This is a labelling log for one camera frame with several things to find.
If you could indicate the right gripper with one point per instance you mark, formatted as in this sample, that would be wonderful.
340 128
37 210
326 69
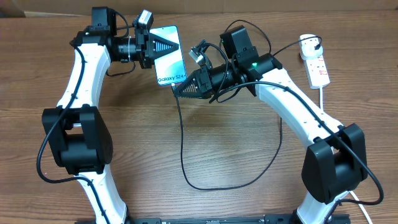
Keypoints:
204 79

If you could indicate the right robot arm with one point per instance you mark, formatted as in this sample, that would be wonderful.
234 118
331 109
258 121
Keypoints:
335 159

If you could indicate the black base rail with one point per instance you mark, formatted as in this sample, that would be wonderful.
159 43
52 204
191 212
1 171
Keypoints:
267 219

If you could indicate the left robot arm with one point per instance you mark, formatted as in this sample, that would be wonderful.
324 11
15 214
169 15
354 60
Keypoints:
75 130

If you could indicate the Samsung Galaxy smartphone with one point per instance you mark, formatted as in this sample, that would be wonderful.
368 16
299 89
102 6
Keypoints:
170 68

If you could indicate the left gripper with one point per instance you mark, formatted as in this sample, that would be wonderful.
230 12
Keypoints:
147 46

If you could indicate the white power strip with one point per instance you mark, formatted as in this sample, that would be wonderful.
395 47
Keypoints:
317 73

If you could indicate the cardboard sheet backdrop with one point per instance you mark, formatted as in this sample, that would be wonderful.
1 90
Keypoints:
19 8

